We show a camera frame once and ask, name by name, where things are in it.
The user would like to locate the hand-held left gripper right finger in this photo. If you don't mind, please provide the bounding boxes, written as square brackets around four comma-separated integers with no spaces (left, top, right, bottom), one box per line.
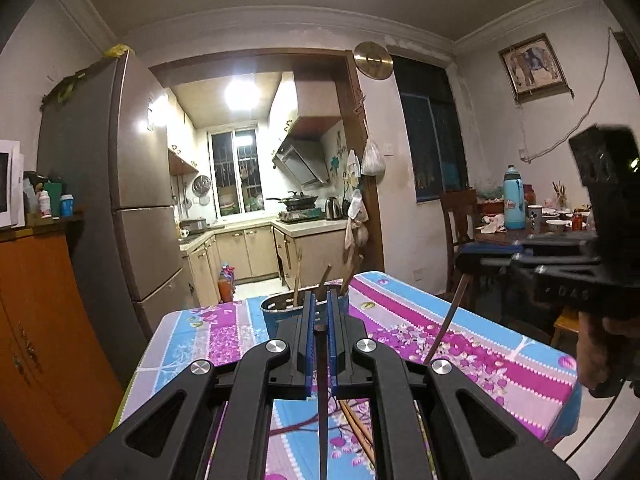
[326,285,571,480]

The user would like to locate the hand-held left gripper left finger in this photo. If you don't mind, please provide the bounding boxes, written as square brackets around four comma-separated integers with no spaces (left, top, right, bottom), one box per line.
[62,290,318,480]

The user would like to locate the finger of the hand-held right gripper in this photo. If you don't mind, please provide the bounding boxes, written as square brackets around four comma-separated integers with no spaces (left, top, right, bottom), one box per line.
[459,232,599,257]
[456,252,602,277]

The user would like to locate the blue perforated utensil holder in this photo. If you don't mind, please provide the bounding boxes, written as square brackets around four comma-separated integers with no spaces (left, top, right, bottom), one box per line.
[260,287,352,342]

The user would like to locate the set of wooden chopsticks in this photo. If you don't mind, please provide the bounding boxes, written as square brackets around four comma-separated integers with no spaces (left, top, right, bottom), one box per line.
[291,242,367,307]

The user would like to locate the person's right hand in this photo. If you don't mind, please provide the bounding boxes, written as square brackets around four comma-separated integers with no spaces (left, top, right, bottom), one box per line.
[575,310,640,399]

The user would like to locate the dark wooden dining table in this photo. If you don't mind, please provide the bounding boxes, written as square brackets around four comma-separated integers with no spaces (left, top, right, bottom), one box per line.
[474,210,597,281]

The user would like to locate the wooden chair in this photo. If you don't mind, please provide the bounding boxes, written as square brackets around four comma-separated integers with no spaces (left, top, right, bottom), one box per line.
[439,188,482,307]

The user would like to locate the blue thermos bottle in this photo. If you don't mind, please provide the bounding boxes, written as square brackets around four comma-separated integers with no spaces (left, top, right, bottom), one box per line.
[502,165,525,230]

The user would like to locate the orange stool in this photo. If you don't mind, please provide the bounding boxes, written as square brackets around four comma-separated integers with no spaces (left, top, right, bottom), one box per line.
[552,305,584,352]

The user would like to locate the orange oil bottle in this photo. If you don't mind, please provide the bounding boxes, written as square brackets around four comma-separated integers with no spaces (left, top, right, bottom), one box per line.
[217,262,237,304]

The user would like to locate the floral striped tablecloth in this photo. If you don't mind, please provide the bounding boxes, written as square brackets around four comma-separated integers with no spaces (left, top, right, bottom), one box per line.
[112,271,582,480]

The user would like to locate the kitchen base cabinets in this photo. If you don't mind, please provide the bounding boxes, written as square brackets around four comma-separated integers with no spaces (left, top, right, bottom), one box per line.
[179,220,352,307]

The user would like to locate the gas stove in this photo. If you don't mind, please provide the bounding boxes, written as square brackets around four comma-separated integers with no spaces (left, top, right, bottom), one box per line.
[277,207,324,224]

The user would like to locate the hanging towels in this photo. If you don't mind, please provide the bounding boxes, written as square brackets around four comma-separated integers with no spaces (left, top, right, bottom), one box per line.
[343,149,371,262]

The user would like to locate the dark barred window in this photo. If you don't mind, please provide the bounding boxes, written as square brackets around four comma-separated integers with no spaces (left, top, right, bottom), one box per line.
[392,54,469,204]

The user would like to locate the black wok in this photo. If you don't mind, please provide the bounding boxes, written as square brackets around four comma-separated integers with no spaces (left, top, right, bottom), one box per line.
[265,190,320,211]

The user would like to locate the white plastic bag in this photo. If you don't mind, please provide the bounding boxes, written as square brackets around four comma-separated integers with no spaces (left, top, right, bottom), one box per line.
[360,137,387,177]

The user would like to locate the steel range hood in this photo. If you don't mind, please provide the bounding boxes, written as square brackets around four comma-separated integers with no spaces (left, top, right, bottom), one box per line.
[271,115,344,187]

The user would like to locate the kitchen window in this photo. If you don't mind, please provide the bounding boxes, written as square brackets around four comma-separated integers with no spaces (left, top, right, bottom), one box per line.
[207,128,264,217]

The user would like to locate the framed picture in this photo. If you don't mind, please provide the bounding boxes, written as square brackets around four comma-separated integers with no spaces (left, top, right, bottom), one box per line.
[498,33,572,104]

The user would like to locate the round metal strainer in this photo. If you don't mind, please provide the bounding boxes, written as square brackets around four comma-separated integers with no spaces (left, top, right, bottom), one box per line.
[192,175,212,206]

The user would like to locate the grey refrigerator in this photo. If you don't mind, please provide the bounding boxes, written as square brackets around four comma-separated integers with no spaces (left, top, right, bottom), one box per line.
[37,50,195,332]

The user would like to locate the ceiling light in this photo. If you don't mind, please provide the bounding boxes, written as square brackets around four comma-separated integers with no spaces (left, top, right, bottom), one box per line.
[223,75,261,111]

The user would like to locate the orange wooden cabinet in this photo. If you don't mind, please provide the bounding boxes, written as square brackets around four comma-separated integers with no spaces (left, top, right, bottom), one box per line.
[0,212,127,467]

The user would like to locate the white microwave oven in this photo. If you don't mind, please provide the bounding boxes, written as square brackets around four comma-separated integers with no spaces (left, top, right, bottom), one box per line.
[0,140,25,229]

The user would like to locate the wall cable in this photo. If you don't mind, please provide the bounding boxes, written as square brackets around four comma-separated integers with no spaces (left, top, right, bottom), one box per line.
[519,27,617,164]

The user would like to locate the wooden door frame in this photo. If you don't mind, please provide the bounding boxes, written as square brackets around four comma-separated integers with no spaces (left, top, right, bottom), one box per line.
[148,48,386,275]

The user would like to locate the round gold wall plate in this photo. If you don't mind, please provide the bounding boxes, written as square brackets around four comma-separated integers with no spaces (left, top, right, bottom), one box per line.
[353,41,395,80]

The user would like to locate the kitchen wall cabinets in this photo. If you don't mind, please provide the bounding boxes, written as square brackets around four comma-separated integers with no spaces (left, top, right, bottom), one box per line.
[167,94,200,177]

